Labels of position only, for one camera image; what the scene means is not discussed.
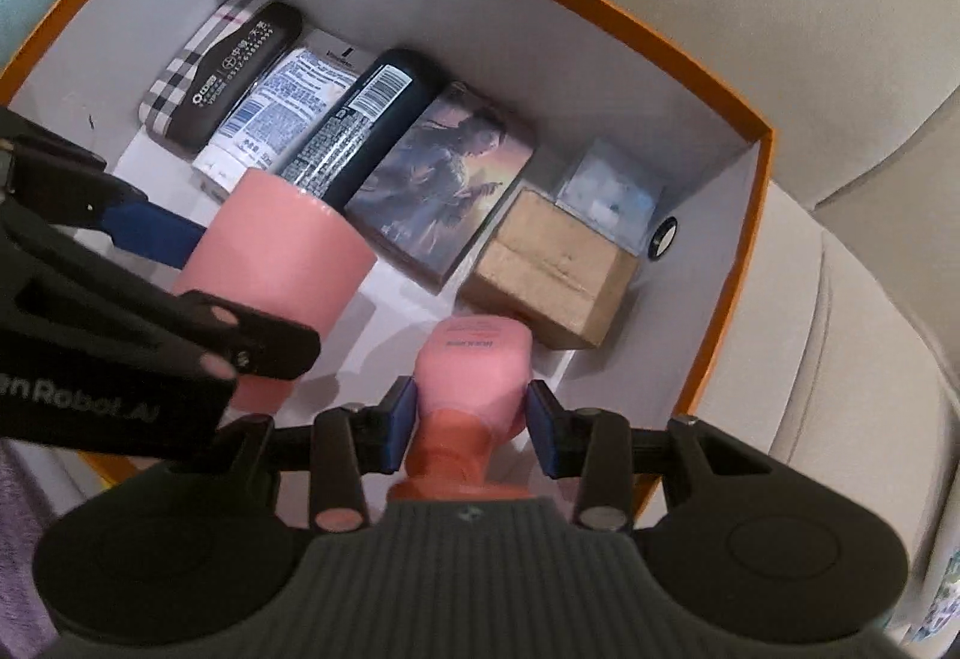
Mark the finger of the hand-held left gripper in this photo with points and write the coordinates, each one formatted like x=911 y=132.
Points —
x=255 y=340
x=154 y=235

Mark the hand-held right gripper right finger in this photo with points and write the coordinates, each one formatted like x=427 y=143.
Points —
x=544 y=435

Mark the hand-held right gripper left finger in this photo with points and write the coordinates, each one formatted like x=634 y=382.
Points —
x=397 y=426

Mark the pink pump bottle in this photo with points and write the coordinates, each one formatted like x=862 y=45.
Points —
x=472 y=366

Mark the pink cylinder container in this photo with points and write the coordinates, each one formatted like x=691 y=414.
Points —
x=285 y=246

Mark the black bottle with white label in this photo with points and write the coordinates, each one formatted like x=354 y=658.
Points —
x=360 y=134

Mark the orange cardboard box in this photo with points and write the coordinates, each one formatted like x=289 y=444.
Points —
x=450 y=29

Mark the brown cardboard box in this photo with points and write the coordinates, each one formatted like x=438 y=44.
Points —
x=547 y=269

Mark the white printed tube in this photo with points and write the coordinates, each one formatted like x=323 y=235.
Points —
x=277 y=104

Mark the plaid glasses case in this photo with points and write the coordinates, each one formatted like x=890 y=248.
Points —
x=225 y=66

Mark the purple blanket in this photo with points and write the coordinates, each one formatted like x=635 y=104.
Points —
x=22 y=554

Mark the clear plastic case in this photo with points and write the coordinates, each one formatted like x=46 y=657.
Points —
x=607 y=186

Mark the blue white printed pouch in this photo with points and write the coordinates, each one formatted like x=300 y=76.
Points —
x=930 y=603

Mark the beige sofa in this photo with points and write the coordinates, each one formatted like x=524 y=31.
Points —
x=825 y=29

